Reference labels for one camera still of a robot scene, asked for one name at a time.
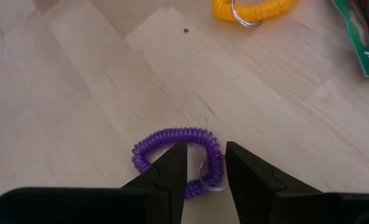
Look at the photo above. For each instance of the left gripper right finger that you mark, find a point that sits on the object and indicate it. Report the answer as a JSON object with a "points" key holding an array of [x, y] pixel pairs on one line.
{"points": [[252, 180]]}

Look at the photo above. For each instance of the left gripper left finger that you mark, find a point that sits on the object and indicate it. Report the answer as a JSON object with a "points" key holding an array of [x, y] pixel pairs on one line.
{"points": [[171, 174]]}

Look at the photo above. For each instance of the purple coil wristband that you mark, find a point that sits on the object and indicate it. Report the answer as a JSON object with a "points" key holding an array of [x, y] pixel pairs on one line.
{"points": [[171, 133]]}

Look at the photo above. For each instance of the yellow coil wristband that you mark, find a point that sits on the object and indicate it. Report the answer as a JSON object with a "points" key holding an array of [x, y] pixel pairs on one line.
{"points": [[265, 12]]}

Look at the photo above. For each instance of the Crayola crayon box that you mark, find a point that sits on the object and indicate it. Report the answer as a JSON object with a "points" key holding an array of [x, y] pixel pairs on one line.
{"points": [[367, 37]]}

